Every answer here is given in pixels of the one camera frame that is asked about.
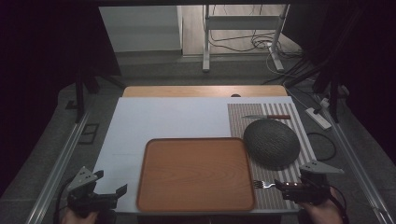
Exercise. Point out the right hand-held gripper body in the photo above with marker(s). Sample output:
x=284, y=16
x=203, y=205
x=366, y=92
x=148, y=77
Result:
x=317, y=183

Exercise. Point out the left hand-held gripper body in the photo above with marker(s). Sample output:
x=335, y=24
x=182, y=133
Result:
x=88, y=197

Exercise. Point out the silver fork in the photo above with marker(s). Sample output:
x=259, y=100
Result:
x=264, y=184

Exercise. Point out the person's left hand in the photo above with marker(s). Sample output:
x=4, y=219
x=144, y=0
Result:
x=77, y=218

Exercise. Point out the person's right hand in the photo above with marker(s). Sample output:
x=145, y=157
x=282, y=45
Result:
x=322, y=214

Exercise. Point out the dark ribbed bowl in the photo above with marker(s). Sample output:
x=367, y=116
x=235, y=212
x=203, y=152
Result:
x=271, y=143

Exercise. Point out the white power strip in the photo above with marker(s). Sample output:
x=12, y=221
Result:
x=318, y=118

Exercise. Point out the brown wooden tray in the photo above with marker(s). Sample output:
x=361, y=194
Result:
x=195, y=174

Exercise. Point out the striped placemat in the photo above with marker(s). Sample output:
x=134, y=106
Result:
x=239, y=118

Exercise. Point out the black metal stand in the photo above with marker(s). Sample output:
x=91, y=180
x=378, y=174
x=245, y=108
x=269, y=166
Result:
x=79, y=93
x=334, y=93

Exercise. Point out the white table board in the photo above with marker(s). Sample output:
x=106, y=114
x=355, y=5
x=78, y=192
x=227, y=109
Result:
x=168, y=118

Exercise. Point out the wooden table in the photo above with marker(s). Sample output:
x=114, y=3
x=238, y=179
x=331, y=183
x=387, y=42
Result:
x=186, y=91

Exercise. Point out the white cabinet panel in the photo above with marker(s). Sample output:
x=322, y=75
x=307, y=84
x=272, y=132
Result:
x=140, y=28

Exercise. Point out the aluminium rail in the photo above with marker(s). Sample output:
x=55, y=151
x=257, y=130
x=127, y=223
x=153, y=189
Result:
x=355, y=161
x=54, y=174

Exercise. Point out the white metal table frame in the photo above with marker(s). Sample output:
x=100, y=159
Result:
x=206, y=40

